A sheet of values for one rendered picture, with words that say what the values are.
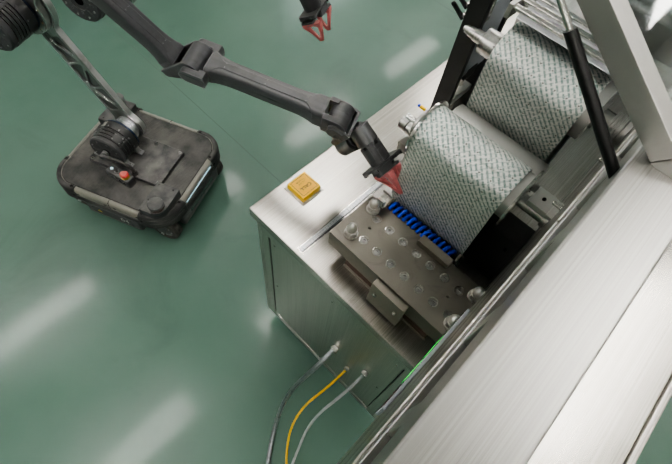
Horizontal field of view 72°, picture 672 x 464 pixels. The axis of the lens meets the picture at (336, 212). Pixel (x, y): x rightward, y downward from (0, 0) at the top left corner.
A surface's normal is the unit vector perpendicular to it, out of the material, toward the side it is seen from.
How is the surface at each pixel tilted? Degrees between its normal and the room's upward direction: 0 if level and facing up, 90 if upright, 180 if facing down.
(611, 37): 90
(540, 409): 0
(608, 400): 0
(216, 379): 0
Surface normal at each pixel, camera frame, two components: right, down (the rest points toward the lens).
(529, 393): 0.08, -0.51
